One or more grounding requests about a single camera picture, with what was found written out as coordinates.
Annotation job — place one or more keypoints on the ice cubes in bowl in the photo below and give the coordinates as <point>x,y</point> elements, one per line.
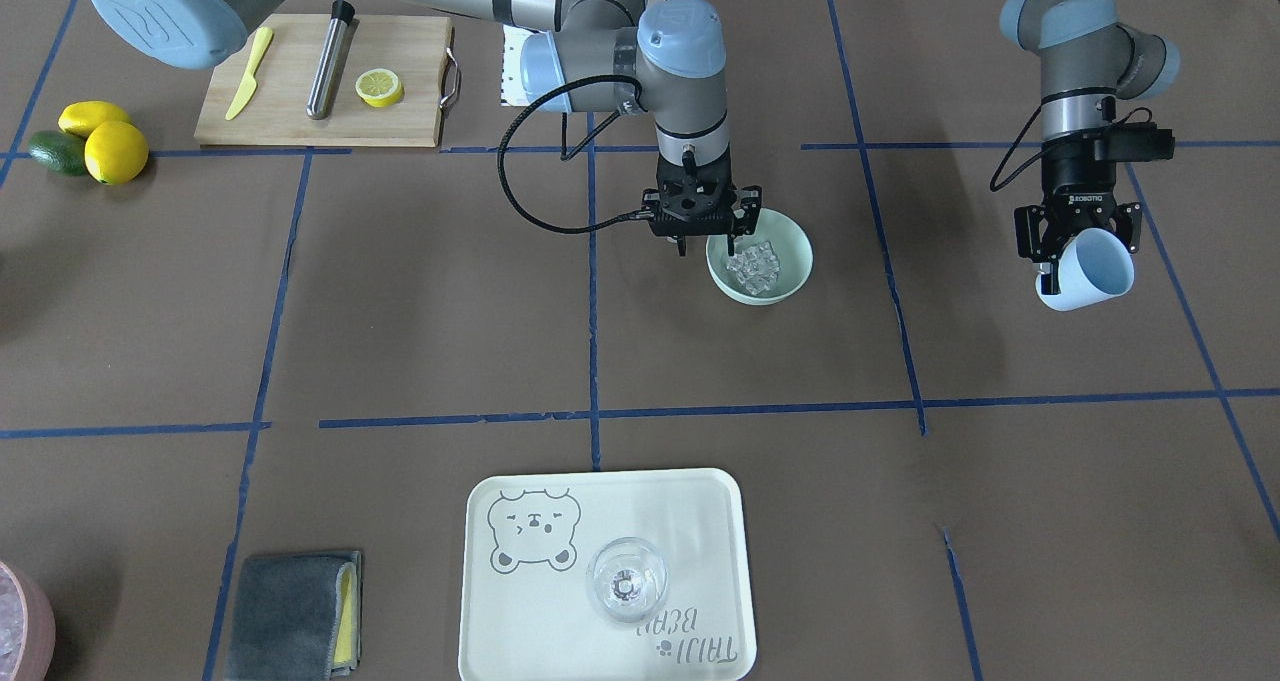
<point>755,268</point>

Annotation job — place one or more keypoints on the light blue cup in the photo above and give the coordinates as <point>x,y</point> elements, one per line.
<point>1095,267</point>

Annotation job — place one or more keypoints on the green lime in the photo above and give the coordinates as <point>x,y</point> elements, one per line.
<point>59,151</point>

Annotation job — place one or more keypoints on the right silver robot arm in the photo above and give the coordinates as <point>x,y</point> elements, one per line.
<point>617,58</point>

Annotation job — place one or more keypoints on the pink bowl of ice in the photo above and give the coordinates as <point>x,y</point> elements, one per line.
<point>29,630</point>

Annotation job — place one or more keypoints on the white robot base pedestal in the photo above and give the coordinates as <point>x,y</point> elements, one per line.
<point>531,65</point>

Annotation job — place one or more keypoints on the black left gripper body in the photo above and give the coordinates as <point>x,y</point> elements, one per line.
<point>1068,176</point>

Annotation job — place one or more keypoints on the cream bear tray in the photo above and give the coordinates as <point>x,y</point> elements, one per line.
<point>525,612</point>

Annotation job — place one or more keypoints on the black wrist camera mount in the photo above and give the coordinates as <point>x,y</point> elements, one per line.
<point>1136,143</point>

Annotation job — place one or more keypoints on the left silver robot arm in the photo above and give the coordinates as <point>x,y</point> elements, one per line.
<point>1088,61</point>

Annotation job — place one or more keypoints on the steel muddler black tip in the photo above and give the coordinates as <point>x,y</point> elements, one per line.
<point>339,31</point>

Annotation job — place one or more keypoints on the yellow lemon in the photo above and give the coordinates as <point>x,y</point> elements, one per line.
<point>116,152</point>
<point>82,118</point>

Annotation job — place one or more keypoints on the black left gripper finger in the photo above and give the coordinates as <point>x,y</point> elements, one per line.
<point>1042,239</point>
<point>1126,222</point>

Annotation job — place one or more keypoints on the clear wine glass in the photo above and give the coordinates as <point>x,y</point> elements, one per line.
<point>628,581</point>

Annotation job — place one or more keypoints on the lemon half slice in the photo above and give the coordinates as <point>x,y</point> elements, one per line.
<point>379,88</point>

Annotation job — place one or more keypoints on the green bowl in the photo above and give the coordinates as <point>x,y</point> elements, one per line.
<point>791,244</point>

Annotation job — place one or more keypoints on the yellow plastic knife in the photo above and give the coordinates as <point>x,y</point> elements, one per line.
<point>248,84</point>

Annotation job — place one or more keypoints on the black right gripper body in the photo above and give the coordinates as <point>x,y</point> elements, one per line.
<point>747,211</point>

